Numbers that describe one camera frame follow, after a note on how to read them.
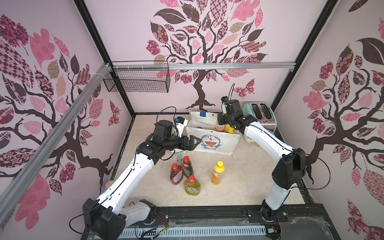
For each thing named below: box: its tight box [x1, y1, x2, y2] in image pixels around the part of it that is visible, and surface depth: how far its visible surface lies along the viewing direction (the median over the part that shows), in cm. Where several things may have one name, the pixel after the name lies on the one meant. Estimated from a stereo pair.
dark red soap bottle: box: [170, 163, 184, 185], surface depth 76 cm
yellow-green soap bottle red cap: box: [183, 175, 201, 197], surface depth 74 cm
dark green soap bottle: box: [182, 155, 194, 178], surface depth 77 cm
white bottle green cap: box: [174, 150, 186, 163], surface depth 87 cm
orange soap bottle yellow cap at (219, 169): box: [212, 160, 225, 185], surface depth 71 cm
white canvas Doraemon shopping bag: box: [185, 110, 241, 156], surface depth 89 cm
